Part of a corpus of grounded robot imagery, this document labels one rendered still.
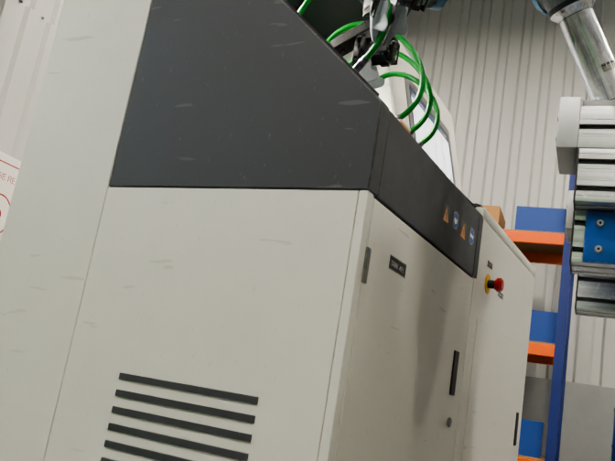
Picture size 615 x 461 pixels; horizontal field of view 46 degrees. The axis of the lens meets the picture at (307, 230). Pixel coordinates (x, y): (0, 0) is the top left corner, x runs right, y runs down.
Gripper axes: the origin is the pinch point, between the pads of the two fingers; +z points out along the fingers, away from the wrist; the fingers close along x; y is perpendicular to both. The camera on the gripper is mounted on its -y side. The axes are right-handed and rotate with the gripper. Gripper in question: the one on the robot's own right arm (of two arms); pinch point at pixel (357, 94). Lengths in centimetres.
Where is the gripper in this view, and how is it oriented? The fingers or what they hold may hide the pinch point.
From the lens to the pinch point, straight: 167.5
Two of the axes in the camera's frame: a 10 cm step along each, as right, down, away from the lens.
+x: 4.6, 2.7, 8.5
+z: -1.6, 9.6, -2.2
